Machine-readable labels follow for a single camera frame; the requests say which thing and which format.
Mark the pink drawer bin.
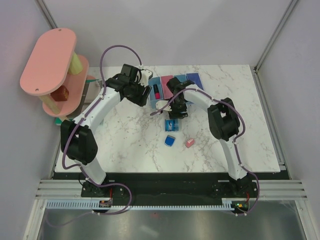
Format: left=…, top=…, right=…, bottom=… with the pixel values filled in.
left=160, top=75, right=173, bottom=100

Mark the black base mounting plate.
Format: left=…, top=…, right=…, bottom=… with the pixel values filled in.
left=53, top=170, right=290, bottom=205

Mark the black pink highlighter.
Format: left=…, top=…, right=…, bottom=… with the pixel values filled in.
left=153, top=84, right=161, bottom=100

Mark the sky blue drawer bin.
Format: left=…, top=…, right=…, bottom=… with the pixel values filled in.
left=174, top=74, right=187, bottom=83

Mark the purple drawer bin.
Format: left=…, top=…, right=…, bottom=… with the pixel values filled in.
left=186, top=72, right=204, bottom=90

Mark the pink eraser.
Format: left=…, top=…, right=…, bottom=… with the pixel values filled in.
left=185, top=138, right=195, bottom=148

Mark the brown block on shelf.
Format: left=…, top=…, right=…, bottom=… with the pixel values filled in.
left=50, top=85, right=69, bottom=102

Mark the stack of books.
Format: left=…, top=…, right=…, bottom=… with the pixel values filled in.
left=67, top=75, right=103, bottom=120

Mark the blue pencil sharpener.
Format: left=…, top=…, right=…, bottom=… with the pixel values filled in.
left=164, top=135, right=176, bottom=147

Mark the white slotted cable duct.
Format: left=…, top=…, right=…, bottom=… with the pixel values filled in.
left=46, top=198, right=251, bottom=210

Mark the black blue highlighter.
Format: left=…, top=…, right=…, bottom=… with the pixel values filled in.
left=180, top=112, right=189, bottom=119

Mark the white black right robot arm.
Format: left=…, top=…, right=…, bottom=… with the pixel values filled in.
left=165, top=77, right=249, bottom=197

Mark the pink tiered wooden shelf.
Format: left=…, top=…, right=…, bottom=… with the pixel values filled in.
left=20, top=28, right=89, bottom=121

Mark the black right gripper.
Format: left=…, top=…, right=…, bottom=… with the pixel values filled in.
left=164, top=97, right=188, bottom=120

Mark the light blue drawer bin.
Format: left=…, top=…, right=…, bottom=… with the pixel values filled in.
left=148, top=77, right=164, bottom=109

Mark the blue round tape jar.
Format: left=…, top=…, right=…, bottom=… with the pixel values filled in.
left=164, top=119, right=180, bottom=132

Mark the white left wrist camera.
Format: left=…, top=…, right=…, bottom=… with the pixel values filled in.
left=137, top=66, right=153, bottom=87

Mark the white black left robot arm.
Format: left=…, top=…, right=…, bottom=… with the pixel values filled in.
left=60, top=64, right=153, bottom=197

